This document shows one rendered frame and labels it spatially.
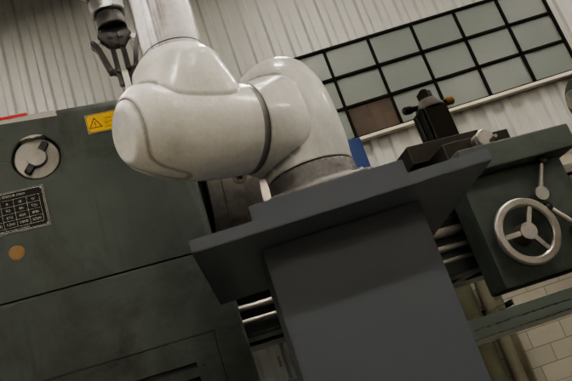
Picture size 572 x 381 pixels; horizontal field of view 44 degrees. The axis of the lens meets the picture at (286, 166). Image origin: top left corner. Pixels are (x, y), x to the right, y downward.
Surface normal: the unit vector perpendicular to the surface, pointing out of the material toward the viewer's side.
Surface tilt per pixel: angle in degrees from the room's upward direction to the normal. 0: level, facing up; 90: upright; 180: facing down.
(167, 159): 152
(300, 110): 91
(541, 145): 90
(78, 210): 90
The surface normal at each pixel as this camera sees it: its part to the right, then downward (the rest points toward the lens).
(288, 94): 0.40, -0.53
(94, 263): 0.15, -0.38
